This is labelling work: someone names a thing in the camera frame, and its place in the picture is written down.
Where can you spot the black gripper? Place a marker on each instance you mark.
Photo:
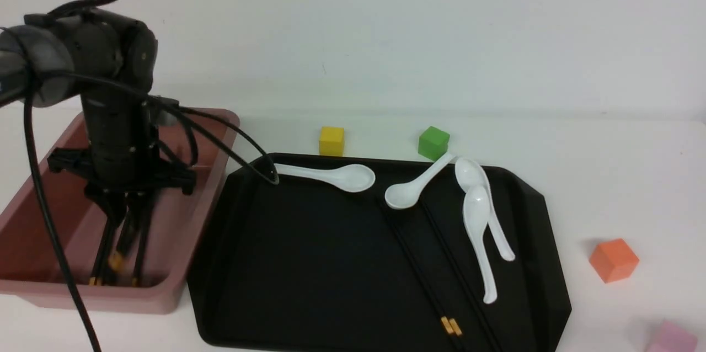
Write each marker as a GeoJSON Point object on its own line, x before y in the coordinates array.
{"type": "Point", "coordinates": [114, 180]}

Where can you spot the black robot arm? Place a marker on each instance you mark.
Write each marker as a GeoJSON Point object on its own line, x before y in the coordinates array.
{"type": "Point", "coordinates": [107, 60]}

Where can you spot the black chopstick in bin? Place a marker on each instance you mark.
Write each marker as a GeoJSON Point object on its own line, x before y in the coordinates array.
{"type": "Point", "coordinates": [104, 249]}
{"type": "Point", "coordinates": [125, 241]}

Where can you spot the black plastic tray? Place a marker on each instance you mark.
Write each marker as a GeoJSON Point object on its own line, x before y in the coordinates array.
{"type": "Point", "coordinates": [305, 266]}

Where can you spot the yellow cube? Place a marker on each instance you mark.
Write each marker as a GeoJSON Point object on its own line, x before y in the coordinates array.
{"type": "Point", "coordinates": [332, 141]}

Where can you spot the white spoon near yellow cube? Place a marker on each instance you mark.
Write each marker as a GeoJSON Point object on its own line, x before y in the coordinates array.
{"type": "Point", "coordinates": [351, 178]}

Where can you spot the white spoon centre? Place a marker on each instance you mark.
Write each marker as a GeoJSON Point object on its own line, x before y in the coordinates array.
{"type": "Point", "coordinates": [405, 195]}

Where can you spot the green cube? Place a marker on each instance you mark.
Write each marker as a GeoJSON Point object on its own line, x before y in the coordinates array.
{"type": "Point", "coordinates": [433, 143]}

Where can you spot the black chopstick on tray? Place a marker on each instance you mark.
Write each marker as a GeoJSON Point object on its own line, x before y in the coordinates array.
{"type": "Point", "coordinates": [430, 294]}
{"type": "Point", "coordinates": [470, 296]}

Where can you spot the white spoon lower right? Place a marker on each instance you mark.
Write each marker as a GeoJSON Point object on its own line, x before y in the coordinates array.
{"type": "Point", "coordinates": [476, 215]}

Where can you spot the orange cube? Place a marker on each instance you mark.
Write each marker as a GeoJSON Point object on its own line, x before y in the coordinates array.
{"type": "Point", "coordinates": [613, 260]}

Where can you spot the pink cube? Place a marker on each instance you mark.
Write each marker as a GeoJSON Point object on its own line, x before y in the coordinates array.
{"type": "Point", "coordinates": [669, 336]}

